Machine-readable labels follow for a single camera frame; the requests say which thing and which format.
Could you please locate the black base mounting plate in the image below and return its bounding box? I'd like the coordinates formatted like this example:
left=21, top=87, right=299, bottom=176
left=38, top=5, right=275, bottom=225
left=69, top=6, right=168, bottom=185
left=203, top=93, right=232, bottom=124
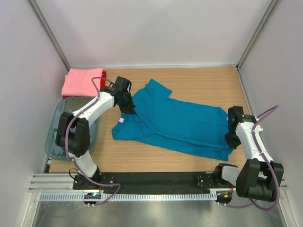
left=73, top=172, right=235, bottom=195

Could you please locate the red folded t shirt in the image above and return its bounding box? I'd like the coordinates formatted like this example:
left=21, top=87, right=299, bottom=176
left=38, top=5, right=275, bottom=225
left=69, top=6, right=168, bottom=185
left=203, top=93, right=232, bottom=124
left=62, top=70, right=107, bottom=99

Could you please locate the teal mesh laundry basket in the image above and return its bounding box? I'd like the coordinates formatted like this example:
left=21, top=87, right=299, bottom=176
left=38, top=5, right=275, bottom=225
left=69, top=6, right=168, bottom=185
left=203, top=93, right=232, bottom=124
left=45, top=96, right=92, bottom=161

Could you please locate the pink folded t shirt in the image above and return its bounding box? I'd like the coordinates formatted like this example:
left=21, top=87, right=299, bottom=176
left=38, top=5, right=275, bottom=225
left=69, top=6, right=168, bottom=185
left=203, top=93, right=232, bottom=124
left=61, top=68, right=104, bottom=97

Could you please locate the white slotted cable duct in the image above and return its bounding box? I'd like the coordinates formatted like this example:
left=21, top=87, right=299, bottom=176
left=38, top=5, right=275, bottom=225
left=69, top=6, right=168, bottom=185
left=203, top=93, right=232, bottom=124
left=40, top=192, right=217, bottom=202

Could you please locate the aluminium frame rail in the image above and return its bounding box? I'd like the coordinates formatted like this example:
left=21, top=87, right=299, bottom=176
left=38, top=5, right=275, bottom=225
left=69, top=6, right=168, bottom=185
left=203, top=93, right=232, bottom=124
left=27, top=172, right=289, bottom=192

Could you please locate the left aluminium corner post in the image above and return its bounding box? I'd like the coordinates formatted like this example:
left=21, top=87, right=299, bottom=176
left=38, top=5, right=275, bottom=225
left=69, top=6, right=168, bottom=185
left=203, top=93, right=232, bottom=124
left=27, top=0, right=71, bottom=70

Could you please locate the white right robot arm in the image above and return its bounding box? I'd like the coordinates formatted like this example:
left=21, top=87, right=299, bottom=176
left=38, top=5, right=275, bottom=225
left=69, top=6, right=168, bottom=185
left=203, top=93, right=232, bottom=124
left=213, top=106, right=284, bottom=202

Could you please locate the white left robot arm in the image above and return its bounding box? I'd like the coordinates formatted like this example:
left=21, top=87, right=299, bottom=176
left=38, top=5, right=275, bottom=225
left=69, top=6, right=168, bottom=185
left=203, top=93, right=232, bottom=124
left=55, top=76, right=135, bottom=189

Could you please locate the right aluminium corner post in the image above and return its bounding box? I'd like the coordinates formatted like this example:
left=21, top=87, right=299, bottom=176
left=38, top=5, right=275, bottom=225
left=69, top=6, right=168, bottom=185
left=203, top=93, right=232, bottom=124
left=236, top=0, right=281, bottom=71

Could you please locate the blue t shirt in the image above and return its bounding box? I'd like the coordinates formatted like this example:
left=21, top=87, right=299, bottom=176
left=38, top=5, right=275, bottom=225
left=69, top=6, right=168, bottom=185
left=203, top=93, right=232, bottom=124
left=112, top=79, right=233, bottom=161

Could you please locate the aluminium corner post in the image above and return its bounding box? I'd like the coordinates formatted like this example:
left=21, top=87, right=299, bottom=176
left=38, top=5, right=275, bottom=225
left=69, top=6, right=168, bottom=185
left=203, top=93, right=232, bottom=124
left=236, top=0, right=281, bottom=71
left=27, top=0, right=71, bottom=70

